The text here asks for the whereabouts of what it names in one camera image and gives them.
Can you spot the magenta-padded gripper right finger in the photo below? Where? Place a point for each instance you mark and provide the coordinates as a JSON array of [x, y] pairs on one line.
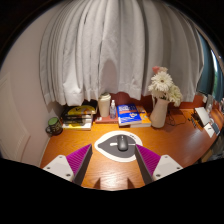
[[165, 165]]

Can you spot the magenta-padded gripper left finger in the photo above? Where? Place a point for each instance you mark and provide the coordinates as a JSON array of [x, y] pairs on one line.
[[60, 165]]

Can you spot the black computer mouse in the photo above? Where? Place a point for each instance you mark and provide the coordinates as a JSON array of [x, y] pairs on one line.
[[122, 143]]

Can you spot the white and grey mouse pad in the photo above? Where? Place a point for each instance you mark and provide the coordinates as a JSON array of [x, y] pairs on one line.
[[106, 146]]

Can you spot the dark brown mug green inside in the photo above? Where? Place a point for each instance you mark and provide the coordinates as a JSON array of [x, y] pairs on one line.
[[54, 126]]

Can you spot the cream ceramic vase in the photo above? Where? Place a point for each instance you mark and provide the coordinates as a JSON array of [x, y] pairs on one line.
[[159, 115]]

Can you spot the orange book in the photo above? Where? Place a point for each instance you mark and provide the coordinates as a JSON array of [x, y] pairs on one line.
[[146, 118]]

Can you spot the black book yellow title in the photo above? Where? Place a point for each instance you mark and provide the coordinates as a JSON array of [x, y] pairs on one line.
[[78, 116]]

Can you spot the white panelled door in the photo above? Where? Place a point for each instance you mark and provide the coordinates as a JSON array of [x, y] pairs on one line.
[[13, 126]]

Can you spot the white laptop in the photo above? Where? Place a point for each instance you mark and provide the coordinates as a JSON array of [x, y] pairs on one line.
[[202, 116]]

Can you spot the blue book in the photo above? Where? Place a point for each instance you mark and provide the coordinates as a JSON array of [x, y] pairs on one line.
[[128, 115]]

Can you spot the red book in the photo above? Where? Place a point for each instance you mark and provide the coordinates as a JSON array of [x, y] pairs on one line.
[[105, 120]]

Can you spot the cream travel tumbler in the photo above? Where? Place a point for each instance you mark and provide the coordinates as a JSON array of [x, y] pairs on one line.
[[104, 106]]

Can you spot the clear spray bottle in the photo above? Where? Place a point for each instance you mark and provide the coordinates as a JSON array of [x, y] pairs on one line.
[[113, 111]]

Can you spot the white and pink flowers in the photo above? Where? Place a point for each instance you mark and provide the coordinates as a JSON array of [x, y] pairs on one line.
[[162, 81]]

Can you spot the dark teal curtain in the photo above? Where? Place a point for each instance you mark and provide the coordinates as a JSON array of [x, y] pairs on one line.
[[206, 73]]

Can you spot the white pleated curtain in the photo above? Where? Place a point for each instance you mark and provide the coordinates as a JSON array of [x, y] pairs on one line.
[[116, 46]]

